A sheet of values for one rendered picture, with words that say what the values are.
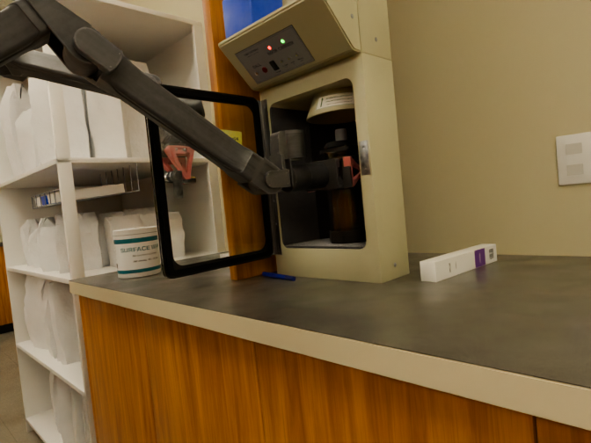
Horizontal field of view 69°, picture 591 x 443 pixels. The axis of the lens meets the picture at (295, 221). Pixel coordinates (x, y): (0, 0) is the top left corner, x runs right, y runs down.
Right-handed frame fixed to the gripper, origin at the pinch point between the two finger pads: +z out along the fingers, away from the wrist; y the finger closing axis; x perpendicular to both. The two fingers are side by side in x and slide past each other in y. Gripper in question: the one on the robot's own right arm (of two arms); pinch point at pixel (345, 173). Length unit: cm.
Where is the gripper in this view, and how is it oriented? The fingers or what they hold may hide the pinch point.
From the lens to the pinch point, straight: 104.4
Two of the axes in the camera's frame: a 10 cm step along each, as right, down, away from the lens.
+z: 7.1, -1.3, 7.0
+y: -7.0, 0.4, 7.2
